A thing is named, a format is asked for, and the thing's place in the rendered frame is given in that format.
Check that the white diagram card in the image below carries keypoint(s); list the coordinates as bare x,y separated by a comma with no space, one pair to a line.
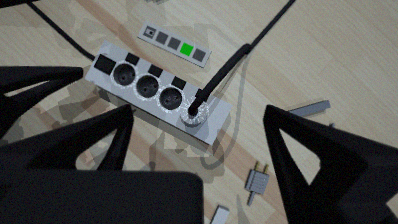
174,43

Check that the light grey power strip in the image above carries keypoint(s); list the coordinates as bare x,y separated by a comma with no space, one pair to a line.
114,67

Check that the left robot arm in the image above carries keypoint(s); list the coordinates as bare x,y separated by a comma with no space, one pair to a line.
3,130

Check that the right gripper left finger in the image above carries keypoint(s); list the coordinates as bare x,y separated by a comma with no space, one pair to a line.
59,148

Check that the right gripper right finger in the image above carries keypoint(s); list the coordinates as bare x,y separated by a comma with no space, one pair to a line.
354,169

